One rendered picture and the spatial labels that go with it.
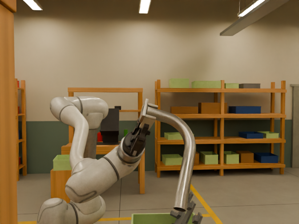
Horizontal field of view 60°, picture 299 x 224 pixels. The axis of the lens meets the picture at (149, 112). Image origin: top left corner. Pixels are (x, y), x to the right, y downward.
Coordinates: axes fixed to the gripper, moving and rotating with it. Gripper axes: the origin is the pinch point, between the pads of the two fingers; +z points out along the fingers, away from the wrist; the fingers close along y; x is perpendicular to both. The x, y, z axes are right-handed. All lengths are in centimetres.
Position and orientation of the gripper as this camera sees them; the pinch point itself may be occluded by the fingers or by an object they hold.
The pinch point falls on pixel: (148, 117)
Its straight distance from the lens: 72.0
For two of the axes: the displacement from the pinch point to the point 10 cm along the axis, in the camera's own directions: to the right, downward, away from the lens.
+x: 9.5, 2.7, 1.4
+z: 2.6, -5.0, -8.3
